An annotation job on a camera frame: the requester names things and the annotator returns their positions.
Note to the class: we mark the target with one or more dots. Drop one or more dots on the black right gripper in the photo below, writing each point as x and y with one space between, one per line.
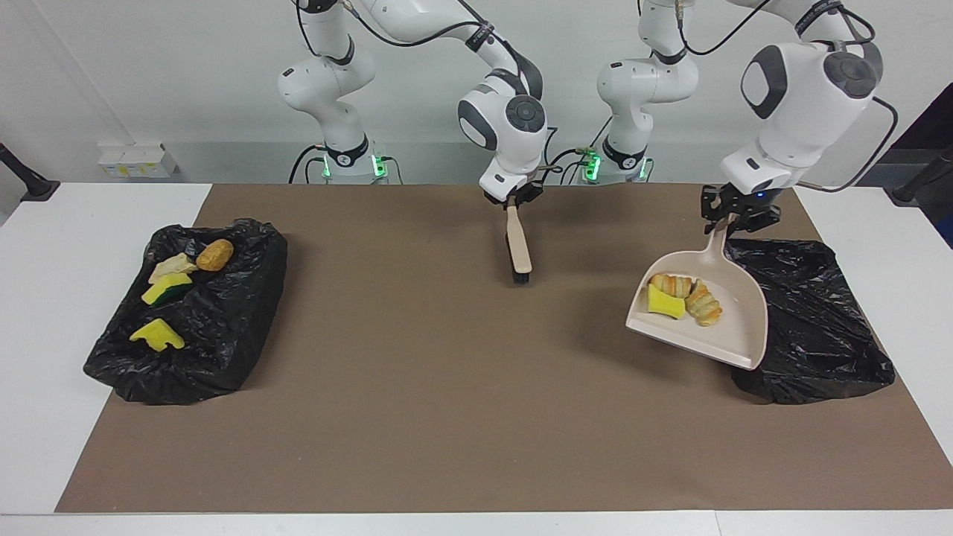
515 195

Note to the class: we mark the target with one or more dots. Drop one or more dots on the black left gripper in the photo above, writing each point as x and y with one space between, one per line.
744 197

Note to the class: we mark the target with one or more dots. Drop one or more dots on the small croissant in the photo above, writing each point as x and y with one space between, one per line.
703 305
670 284

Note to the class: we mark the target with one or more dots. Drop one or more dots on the small green yellow sponge piece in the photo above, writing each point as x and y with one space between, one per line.
665 303

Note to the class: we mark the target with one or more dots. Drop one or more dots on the beige plastic dustpan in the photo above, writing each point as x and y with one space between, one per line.
730 335

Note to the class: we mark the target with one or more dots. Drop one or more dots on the brown bread roll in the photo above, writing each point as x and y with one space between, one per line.
214 254

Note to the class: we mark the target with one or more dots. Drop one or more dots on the pale beige bread chunk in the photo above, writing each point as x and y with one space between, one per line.
173 266

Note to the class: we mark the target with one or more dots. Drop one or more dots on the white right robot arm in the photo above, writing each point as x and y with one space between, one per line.
514 141

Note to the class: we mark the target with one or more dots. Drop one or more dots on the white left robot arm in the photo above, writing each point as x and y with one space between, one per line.
804 112

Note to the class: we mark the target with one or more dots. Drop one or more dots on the bin with black trash bag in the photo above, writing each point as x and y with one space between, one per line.
223 335
819 335

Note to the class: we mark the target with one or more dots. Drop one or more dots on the dark blue panel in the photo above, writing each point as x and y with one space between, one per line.
931 141

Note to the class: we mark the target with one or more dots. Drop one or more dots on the brown table mat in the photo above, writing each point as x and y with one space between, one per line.
447 447

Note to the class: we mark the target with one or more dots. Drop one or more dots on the white power strip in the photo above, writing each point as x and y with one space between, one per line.
134 160

